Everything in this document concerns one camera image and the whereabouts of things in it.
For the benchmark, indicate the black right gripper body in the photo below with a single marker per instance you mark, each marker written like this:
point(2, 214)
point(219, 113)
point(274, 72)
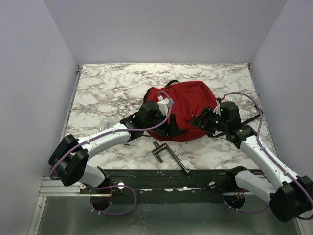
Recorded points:
point(216, 123)

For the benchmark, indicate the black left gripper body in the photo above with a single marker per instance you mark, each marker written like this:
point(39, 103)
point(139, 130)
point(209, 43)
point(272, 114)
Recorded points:
point(159, 124)

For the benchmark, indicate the red backpack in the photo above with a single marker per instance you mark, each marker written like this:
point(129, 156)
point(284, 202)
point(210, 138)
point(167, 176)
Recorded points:
point(190, 99)

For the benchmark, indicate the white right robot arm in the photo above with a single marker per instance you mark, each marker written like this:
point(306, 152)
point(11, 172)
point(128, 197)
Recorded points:
point(287, 194)

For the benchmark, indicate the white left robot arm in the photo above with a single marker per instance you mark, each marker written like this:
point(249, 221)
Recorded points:
point(69, 161)

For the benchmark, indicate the clear plastic bag of parts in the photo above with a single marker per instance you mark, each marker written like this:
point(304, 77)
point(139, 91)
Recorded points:
point(105, 124)

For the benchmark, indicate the dark metal T-shaped tool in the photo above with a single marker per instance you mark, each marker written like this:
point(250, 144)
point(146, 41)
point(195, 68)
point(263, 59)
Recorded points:
point(159, 148)

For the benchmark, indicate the aluminium rail frame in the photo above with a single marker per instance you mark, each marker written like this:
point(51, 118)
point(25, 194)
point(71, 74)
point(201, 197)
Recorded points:
point(114, 91)

